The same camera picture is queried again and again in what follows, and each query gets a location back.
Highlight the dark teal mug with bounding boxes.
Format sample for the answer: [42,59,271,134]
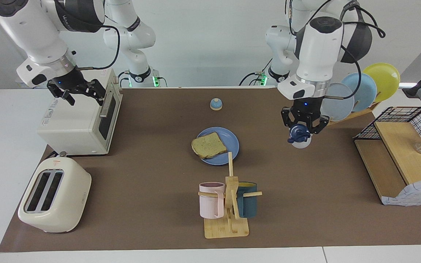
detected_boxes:
[237,182,258,218]

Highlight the white toaster oven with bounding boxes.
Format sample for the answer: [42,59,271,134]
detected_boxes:
[37,68,123,156]

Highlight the pale grey plate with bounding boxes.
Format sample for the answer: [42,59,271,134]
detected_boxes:
[320,83,355,122]

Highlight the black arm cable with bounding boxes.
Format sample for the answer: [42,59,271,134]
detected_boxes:
[75,24,121,70]
[326,0,386,100]

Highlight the white patterned shelf cloth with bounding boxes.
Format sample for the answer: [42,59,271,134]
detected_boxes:
[382,178,421,207]

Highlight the yellow plate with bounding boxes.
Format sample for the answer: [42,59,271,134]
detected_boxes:
[363,63,401,103]

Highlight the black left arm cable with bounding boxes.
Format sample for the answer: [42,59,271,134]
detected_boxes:
[326,0,386,100]

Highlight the cream two-slot toaster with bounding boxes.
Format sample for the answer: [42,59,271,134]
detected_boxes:
[18,156,92,233]

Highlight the wooden mug tree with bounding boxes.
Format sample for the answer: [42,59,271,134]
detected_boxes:
[198,152,263,239]

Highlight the wooden shelf with wire basket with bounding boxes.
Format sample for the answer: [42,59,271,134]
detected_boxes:
[353,107,421,207]

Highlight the pink mug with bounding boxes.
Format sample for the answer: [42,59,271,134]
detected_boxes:
[199,182,225,219]

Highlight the squeeze bottle with blue cap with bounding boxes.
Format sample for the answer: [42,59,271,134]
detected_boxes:
[287,124,312,149]

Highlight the wooden plate rack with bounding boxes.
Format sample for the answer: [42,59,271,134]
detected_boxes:
[324,100,381,126]

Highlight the blue round plate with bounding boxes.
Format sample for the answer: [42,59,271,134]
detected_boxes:
[195,127,240,166]

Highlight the black arm base cables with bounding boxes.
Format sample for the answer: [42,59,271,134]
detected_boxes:
[239,58,270,87]

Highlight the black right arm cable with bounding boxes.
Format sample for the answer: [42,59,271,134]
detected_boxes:
[75,24,121,70]

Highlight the light blue plate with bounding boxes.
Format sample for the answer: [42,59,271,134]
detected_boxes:
[341,73,378,112]

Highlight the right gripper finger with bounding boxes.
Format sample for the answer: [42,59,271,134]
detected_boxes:
[47,86,76,106]
[90,80,107,106]

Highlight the brown table mat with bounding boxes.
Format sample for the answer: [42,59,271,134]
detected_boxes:
[0,87,421,253]

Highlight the toasted bread slice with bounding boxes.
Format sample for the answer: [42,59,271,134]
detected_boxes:
[191,132,228,159]

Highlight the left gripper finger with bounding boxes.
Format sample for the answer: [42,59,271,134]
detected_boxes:
[281,107,294,128]
[313,115,330,135]

